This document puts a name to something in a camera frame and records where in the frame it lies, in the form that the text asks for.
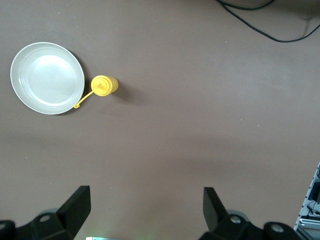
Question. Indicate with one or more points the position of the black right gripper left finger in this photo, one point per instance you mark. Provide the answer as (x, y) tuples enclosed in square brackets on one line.
[(72, 215)]

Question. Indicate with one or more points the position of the beige plate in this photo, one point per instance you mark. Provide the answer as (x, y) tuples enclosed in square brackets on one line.
[(47, 80)]

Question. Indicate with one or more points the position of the yellow mustard squeeze bottle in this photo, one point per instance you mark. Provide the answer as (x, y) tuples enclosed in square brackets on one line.
[(106, 86)]

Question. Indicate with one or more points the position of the aluminium frame profile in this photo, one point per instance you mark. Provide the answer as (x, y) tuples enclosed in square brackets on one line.
[(307, 212)]

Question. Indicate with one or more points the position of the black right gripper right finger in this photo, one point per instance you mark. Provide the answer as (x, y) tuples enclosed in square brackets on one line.
[(217, 220)]

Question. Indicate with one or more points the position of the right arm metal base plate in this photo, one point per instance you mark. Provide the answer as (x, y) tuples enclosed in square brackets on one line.
[(96, 238)]

